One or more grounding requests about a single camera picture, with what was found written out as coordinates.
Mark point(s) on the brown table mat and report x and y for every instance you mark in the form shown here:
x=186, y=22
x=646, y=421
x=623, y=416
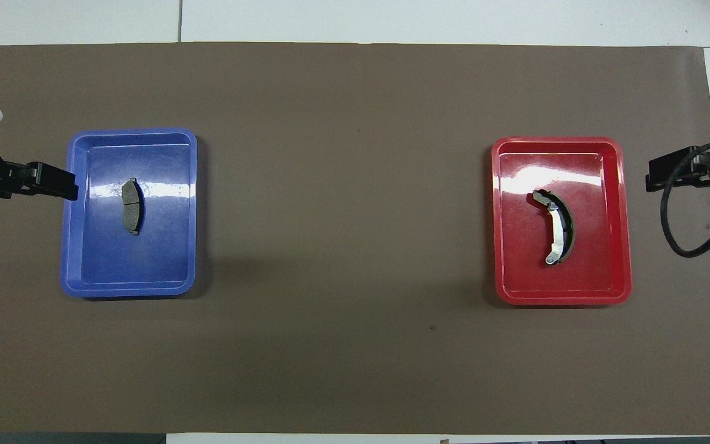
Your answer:
x=355, y=123

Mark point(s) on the blue plastic tray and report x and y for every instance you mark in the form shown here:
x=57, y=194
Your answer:
x=145, y=265

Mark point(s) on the grey brake pad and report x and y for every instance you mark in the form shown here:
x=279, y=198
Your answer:
x=132, y=213

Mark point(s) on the curved brake shoe metal web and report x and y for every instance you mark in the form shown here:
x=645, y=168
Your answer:
x=554, y=231

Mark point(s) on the red plastic tray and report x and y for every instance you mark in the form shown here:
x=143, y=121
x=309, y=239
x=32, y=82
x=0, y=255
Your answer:
x=601, y=271

